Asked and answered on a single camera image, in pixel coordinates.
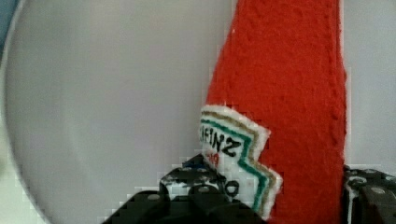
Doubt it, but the grey round plate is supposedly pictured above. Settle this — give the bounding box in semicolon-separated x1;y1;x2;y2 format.
3;0;395;224

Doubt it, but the red felt ketchup bottle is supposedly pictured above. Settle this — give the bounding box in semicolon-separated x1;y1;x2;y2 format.
199;0;347;224

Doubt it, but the blue cup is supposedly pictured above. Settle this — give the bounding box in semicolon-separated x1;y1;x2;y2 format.
0;0;21;58

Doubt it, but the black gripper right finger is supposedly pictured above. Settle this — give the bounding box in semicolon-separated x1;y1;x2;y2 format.
342;166;396;224

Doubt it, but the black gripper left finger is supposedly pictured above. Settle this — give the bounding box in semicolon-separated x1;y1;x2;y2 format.
103;155;267;224

